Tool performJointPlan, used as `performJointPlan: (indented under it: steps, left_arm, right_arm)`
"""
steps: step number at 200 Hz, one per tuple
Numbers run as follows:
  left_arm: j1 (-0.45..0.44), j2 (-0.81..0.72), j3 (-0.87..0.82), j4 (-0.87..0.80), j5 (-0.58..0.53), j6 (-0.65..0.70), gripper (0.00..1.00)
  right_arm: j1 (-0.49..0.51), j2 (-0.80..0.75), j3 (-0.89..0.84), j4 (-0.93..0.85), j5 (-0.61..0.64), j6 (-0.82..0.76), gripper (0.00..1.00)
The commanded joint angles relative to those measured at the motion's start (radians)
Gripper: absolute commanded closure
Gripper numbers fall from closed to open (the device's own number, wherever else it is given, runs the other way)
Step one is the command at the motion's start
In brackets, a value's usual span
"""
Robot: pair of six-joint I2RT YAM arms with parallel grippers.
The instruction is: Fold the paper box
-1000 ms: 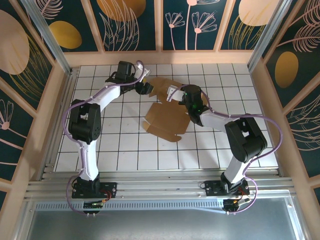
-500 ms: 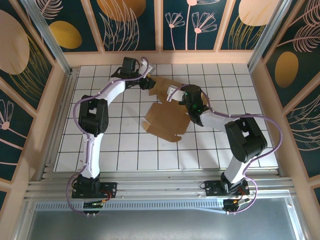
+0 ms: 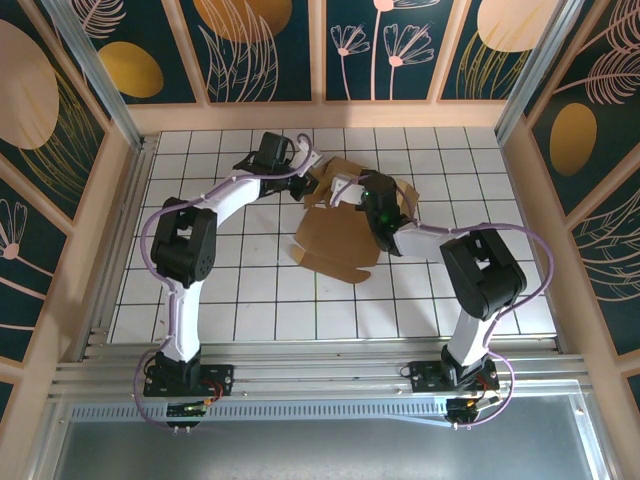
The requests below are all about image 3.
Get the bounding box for slotted grey cable duct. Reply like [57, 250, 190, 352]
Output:
[67, 403, 454, 426]

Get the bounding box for large teal panel peach circle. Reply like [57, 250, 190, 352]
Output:
[0, 4, 111, 221]

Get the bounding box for teal panel peach circle gold lines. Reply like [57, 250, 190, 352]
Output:
[437, 0, 569, 104]

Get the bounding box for brown cardboard box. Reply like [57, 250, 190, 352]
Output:
[289, 154, 421, 286]

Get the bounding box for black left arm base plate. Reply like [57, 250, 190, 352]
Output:
[142, 360, 236, 400]

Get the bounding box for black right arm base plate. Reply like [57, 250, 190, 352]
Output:
[409, 358, 500, 396]

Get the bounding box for teal panel feather gold oval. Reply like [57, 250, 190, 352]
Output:
[69, 0, 210, 107]

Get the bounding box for teal panel orange circle leaves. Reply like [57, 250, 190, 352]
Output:
[177, 0, 321, 106]

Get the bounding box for teal panel single white flower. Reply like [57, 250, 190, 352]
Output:
[0, 149, 76, 366]

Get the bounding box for large teal panel gold oval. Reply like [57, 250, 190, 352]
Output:
[522, 0, 640, 219]

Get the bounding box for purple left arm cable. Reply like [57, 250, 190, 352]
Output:
[132, 132, 316, 434]

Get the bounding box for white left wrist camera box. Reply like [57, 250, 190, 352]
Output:
[297, 143, 322, 176]

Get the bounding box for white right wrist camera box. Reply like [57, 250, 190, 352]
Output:
[331, 172, 370, 210]

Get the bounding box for grey metal sheet tray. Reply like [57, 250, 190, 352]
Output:
[29, 392, 616, 480]

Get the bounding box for teal panel white fern leaves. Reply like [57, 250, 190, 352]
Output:
[564, 164, 640, 359]

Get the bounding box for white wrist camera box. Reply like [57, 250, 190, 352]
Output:
[297, 143, 322, 176]
[331, 172, 370, 210]

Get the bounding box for aluminium corner post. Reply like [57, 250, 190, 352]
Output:
[42, 0, 149, 151]
[493, 0, 590, 147]

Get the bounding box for aluminium frame rails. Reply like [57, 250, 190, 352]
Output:
[49, 344, 594, 399]

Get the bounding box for aluminium side rail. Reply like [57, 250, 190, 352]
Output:
[497, 132, 574, 354]
[79, 134, 159, 361]

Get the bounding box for teal wall panel white flowers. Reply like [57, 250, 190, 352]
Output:
[319, 0, 459, 105]

